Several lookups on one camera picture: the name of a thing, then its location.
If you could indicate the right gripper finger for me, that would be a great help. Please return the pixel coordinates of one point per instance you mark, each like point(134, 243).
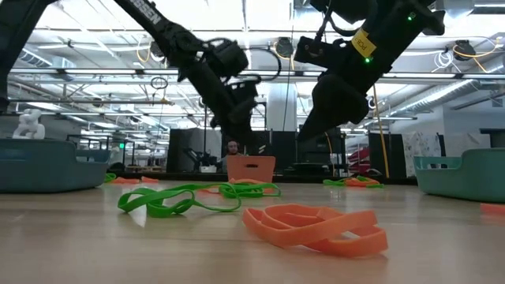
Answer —
point(339, 102)

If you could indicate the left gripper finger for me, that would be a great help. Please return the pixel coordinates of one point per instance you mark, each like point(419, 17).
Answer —
point(258, 142)
point(240, 140)

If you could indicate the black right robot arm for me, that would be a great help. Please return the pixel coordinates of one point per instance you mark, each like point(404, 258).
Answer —
point(398, 23)

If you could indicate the black background robot arm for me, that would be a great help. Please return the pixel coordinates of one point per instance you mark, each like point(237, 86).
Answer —
point(201, 161)

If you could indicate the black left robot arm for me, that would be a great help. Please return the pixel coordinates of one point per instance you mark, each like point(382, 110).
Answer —
point(173, 35)

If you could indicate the person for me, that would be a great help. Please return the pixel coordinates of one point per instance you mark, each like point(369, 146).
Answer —
point(233, 149)

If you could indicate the black partition panel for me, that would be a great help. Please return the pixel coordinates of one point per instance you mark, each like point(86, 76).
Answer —
point(284, 144)
point(394, 155)
point(331, 152)

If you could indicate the yellow paper label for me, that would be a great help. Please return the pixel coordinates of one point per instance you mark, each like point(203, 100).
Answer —
point(363, 43)

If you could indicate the orange plastic basket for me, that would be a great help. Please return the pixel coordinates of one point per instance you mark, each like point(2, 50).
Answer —
point(250, 173)

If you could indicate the small black ceiling reel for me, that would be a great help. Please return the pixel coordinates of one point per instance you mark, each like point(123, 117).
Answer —
point(373, 104)

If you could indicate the white column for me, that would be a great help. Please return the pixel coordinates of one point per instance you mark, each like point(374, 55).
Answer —
point(282, 106)

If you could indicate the red rack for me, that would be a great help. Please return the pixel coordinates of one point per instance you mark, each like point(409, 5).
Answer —
point(360, 159)

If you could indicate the dark grey partition panel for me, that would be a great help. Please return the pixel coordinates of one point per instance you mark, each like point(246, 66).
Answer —
point(175, 154)

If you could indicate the white patterned sheet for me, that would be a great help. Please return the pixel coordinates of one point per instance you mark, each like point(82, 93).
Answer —
point(420, 152)

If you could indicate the teal plastic basket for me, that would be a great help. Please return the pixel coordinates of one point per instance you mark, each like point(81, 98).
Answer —
point(465, 177)

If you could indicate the dark monitor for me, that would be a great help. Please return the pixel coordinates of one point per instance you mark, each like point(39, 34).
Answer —
point(495, 138)

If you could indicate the blue plastic basket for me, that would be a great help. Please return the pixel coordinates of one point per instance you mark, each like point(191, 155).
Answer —
point(39, 169)

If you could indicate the white robot figure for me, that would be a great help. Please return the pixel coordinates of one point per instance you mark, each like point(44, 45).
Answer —
point(29, 126)

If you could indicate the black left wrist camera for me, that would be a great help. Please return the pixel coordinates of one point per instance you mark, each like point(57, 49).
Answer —
point(248, 92)

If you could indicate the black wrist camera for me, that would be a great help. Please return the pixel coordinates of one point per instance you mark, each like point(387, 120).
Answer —
point(248, 92)
point(315, 49)

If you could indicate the black frame stand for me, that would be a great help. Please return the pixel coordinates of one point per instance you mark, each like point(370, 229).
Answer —
point(204, 138)

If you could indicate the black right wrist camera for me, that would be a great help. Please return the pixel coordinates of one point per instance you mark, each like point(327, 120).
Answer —
point(315, 49)

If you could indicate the black metal table frame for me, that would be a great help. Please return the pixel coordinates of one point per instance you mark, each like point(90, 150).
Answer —
point(177, 176)

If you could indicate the long ceiling light rail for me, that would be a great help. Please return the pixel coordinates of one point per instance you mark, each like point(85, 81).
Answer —
point(434, 75)

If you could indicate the silver air duct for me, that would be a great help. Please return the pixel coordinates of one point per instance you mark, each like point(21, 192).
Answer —
point(438, 94)

